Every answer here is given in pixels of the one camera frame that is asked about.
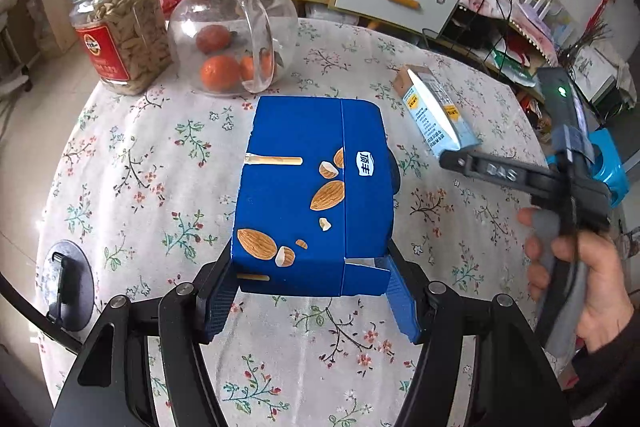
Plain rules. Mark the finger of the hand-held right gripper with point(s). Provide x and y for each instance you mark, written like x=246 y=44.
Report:
x=455 y=161

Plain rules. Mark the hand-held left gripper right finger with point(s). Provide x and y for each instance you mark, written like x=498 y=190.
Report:
x=400 y=302

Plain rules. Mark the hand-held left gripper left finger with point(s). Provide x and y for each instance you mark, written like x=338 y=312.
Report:
x=220 y=302

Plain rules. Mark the light blue drink carton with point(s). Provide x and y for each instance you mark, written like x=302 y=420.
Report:
x=435 y=107

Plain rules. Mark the blue almond print box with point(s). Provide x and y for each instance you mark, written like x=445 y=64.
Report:
x=300 y=187

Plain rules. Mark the person's right forearm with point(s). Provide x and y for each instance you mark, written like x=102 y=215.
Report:
x=610 y=382

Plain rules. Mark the person's right hand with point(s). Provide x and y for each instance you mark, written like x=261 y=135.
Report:
x=600 y=287

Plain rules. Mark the blue plastic stool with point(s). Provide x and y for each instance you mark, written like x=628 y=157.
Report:
x=610 y=167

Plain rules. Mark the white cardboard box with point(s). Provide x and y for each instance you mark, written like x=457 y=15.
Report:
x=597 y=74

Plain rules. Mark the floral tablecloth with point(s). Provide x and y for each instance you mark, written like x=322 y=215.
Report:
x=150 y=187

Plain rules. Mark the dried branches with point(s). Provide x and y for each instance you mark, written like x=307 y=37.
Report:
x=587 y=39

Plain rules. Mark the glass jar with wooden lid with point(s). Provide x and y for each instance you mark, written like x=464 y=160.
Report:
x=230 y=7

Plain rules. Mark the clear plastic jar of seeds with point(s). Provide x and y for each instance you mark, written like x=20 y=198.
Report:
x=130 y=37

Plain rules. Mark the black round suction mount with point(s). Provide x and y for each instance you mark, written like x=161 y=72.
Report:
x=67 y=287

